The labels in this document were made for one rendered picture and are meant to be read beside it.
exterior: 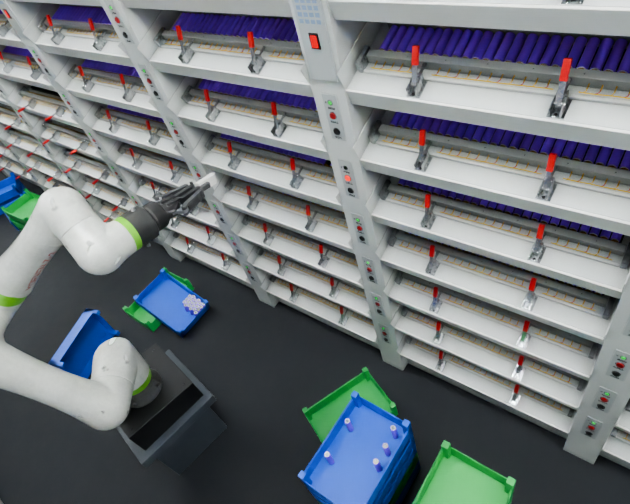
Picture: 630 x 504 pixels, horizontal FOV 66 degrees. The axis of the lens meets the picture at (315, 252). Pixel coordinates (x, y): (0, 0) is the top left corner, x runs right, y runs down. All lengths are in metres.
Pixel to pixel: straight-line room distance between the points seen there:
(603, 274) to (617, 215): 0.18
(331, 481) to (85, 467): 1.17
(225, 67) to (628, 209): 0.97
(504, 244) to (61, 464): 1.98
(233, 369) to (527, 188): 1.55
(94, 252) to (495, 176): 0.89
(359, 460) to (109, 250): 0.93
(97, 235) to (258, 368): 1.18
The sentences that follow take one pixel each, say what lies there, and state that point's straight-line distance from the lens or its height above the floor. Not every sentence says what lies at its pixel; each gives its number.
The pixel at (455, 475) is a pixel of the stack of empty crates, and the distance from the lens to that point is 1.53.
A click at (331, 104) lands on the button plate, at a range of 1.14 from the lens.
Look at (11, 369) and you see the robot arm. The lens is 1.49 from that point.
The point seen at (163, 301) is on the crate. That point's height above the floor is 0.08.
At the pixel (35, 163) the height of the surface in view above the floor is 0.36.
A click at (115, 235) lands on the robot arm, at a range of 1.21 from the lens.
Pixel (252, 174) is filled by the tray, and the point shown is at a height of 0.89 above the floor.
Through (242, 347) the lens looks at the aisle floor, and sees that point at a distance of 2.27.
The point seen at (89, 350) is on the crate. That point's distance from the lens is 2.65.
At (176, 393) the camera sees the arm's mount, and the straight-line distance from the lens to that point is 1.80.
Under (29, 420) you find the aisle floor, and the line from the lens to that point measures 2.68.
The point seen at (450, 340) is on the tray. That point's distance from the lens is 1.70.
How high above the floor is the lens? 1.79
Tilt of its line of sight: 46 degrees down
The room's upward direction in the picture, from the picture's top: 19 degrees counter-clockwise
